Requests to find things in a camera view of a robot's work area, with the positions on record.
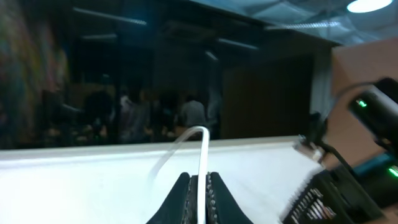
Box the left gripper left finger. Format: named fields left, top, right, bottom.
left=147, top=172, right=198, bottom=224

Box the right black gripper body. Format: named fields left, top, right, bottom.
left=313, top=166, right=385, bottom=224

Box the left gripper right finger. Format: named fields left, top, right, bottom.
left=206, top=172, right=252, bottom=224

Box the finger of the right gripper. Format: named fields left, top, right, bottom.
left=279, top=179, right=338, bottom=224

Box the white usb cable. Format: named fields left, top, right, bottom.
left=149, top=125, right=211, bottom=224

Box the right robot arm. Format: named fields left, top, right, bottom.
left=280, top=78, right=397, bottom=224

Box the right camera black cable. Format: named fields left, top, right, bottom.
left=320, top=141, right=358, bottom=178

